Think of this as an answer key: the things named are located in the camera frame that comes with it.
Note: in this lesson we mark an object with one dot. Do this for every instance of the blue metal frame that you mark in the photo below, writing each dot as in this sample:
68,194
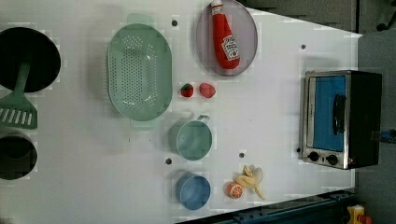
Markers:
326,208

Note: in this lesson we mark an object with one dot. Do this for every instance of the small black cylinder holder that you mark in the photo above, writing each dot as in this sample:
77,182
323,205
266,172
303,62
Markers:
18,157

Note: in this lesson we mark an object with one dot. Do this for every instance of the peeled banana toy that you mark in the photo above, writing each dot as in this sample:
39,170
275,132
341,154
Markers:
251,179

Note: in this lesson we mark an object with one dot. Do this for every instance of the black toaster oven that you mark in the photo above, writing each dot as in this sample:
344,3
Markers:
342,113

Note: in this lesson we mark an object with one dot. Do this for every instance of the yellow red object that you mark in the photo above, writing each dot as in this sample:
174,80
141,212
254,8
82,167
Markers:
357,215

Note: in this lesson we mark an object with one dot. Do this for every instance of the pink strawberry toy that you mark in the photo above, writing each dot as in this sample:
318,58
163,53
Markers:
207,90

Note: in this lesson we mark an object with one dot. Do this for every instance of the orange slice toy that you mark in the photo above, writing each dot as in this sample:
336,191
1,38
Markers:
234,190

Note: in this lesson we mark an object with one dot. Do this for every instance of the grey round plate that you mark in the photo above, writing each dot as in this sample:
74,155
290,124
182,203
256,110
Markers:
244,31

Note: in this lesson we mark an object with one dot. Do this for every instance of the red ketchup bottle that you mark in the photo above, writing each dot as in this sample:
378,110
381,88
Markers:
225,46

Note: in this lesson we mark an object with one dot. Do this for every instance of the red strawberry toy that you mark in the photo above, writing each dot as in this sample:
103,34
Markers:
187,90

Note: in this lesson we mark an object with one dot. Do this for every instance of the green slotted spatula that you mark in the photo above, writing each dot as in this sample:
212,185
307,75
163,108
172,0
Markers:
16,110

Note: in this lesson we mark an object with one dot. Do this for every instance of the green oval colander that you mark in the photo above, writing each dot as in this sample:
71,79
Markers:
139,72

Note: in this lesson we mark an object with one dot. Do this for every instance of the blue cup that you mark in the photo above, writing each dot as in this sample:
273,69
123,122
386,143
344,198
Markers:
192,191

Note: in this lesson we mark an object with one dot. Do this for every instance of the green cup with handle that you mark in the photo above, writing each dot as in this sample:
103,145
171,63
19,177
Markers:
191,139

